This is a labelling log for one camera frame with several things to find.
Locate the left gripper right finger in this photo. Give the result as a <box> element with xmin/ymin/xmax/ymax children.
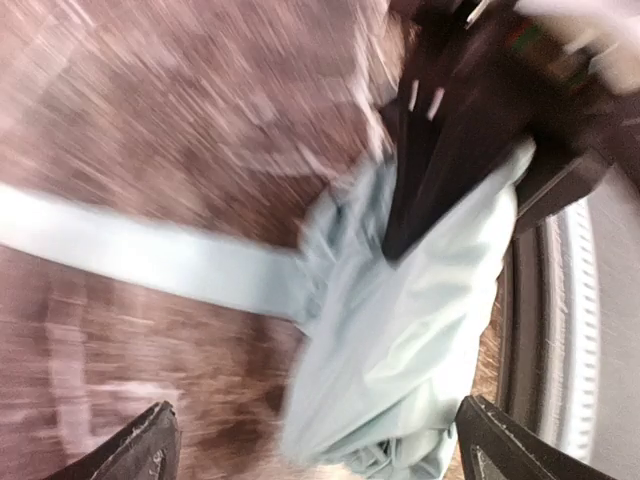
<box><xmin>455</xmin><ymin>395</ymin><xmax>608</xmax><ymax>480</ymax></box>

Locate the mint and black folding umbrella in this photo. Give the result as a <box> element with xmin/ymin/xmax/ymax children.
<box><xmin>1</xmin><ymin>139</ymin><xmax>535</xmax><ymax>479</ymax></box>

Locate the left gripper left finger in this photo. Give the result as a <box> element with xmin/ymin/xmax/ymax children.
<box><xmin>54</xmin><ymin>401</ymin><xmax>180</xmax><ymax>480</ymax></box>

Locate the white slotted cable duct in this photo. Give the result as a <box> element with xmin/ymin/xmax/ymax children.
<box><xmin>546</xmin><ymin>200</ymin><xmax>601</xmax><ymax>463</ymax></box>

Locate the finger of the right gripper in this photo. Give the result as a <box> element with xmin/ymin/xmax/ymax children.
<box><xmin>382</xmin><ymin>93</ymin><xmax>480</xmax><ymax>260</ymax></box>

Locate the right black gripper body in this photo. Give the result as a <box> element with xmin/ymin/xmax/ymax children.
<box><xmin>393</xmin><ymin>1</ymin><xmax>625</xmax><ymax>230</ymax></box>

